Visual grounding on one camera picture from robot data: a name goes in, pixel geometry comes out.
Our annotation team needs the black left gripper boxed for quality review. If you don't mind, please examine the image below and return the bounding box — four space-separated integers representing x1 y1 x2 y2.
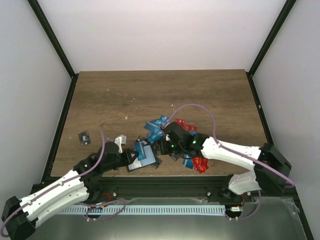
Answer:
103 149 140 173

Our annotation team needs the black leather card holder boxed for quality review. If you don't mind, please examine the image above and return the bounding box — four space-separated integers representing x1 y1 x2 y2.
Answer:
126 136 163 172

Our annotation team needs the blue card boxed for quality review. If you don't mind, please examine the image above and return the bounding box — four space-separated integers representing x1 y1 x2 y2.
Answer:
144 115 169 133
182 154 194 169
133 141 147 161

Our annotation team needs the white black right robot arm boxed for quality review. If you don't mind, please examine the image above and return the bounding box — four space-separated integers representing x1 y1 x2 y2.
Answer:
154 122 295 202

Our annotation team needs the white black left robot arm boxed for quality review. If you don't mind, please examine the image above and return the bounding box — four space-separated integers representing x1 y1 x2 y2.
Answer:
0 142 139 240

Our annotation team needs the blue card beside red cards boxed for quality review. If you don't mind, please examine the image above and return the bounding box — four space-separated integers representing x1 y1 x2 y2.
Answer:
182 154 194 169

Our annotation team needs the lone black VIP card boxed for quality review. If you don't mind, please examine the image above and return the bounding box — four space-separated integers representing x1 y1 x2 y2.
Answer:
78 130 92 146

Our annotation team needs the red VIP card front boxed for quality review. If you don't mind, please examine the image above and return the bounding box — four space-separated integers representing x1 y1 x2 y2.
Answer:
191 157 209 174

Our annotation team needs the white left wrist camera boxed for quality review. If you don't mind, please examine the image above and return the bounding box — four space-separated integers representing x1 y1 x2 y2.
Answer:
113 134 127 154

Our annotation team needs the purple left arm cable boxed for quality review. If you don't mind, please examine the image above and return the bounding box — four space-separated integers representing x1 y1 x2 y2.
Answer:
0 130 116 237

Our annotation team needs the black front frame rail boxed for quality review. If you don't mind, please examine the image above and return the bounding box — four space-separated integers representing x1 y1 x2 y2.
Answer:
79 174 238 203

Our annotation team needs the light blue slotted cable duct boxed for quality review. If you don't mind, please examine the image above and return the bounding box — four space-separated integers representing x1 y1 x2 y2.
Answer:
59 205 226 217

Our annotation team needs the black aluminium frame post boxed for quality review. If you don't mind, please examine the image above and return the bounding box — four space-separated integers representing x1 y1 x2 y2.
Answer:
248 0 297 76

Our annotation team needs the black left frame post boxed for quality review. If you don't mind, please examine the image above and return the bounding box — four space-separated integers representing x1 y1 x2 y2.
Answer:
26 0 77 79

